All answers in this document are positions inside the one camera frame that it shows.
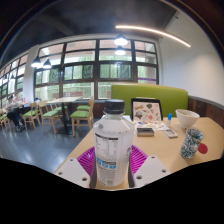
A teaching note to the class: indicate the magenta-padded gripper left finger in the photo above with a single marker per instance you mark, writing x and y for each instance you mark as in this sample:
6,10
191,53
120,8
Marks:
75,170

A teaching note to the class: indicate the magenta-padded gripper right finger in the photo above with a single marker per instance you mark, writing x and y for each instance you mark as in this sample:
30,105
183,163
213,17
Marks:
150,168

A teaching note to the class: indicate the clear plastic drink bottle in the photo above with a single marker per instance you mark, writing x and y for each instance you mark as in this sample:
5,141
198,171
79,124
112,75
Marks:
113,146

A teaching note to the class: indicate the small dark box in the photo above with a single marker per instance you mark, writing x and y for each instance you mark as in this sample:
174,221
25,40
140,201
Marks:
145,132

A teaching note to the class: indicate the white remote control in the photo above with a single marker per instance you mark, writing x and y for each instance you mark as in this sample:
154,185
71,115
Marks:
170,133

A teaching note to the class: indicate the printed sticker sheet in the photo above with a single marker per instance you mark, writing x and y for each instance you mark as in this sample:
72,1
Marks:
153,125

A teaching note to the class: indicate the speckled green-white cup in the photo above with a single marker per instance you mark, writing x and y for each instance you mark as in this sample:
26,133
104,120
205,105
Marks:
191,143

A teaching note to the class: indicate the small blue-capped bottle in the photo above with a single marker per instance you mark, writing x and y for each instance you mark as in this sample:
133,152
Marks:
169,120

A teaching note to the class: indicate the wooden chairs with green seats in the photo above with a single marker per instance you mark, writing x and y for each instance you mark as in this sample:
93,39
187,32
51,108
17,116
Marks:
80,114

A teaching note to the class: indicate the flat round red coaster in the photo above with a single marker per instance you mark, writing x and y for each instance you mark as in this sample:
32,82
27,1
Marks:
203,148

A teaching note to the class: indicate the black tablet with stickers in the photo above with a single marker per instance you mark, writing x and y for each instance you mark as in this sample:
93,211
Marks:
146,110

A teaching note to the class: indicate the white bowl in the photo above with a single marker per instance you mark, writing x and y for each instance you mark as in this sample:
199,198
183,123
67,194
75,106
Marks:
187,118

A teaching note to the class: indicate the wooden dining table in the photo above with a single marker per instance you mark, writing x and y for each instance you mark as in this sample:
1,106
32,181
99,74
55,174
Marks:
63,99

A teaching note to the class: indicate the green upholstered bench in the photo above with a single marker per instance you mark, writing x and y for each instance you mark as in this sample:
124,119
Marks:
150,93

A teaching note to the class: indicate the person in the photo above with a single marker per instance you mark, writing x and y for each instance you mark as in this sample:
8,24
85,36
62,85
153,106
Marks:
15,116

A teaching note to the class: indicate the pendant ceiling lamps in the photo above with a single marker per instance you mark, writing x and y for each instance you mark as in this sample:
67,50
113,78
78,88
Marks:
120,40

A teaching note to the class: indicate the curved linear ceiling light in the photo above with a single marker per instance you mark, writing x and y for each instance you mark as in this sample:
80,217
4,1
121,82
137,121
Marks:
150,31

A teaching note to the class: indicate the dark-framed window wall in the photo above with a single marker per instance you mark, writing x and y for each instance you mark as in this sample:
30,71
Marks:
78,71

